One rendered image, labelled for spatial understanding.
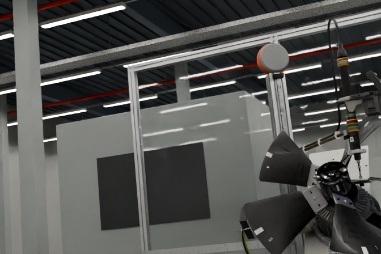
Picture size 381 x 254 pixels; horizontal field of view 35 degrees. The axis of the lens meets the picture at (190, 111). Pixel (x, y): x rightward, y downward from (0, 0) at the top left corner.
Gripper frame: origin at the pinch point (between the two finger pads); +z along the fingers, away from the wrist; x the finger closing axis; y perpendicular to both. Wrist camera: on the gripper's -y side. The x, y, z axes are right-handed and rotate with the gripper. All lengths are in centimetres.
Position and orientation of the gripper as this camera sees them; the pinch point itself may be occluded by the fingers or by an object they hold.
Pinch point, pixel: (341, 100)
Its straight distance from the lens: 239.9
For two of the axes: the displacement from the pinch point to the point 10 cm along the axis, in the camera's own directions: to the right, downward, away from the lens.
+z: -9.2, 1.6, 3.7
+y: 0.9, 9.7, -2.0
